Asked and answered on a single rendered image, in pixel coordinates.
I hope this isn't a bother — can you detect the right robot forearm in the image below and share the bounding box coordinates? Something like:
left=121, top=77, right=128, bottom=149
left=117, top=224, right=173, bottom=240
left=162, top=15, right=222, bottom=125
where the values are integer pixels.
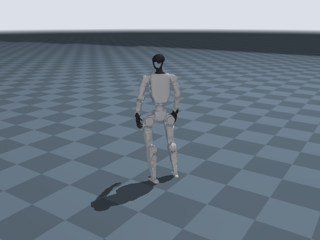
left=173, top=96, right=181, bottom=112

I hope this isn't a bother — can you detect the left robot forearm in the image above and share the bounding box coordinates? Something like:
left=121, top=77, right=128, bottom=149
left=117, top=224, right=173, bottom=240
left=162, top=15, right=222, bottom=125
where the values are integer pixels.
left=134, top=94, right=143, bottom=116

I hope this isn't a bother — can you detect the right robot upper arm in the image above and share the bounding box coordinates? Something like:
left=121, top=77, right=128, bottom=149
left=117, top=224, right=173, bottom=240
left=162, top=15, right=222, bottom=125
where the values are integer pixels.
left=169, top=74, right=181, bottom=99

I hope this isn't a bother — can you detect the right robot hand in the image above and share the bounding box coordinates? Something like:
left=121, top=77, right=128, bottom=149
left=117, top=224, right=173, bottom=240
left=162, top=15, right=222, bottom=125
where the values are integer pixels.
left=171, top=109, right=179, bottom=123

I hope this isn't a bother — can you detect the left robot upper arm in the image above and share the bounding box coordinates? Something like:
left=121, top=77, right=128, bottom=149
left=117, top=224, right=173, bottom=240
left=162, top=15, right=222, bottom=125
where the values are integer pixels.
left=137, top=74, right=151, bottom=101

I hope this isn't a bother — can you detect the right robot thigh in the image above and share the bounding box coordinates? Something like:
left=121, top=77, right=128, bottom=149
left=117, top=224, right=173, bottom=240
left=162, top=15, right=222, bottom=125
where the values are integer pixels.
left=164, top=113, right=175, bottom=152

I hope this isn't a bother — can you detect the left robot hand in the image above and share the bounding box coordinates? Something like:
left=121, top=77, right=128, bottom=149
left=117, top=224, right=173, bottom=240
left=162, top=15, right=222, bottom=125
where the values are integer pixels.
left=135, top=113, right=143, bottom=129

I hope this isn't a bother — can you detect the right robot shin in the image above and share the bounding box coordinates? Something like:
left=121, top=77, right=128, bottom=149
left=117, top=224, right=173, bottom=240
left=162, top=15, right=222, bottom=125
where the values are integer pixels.
left=169, top=143, right=178, bottom=175

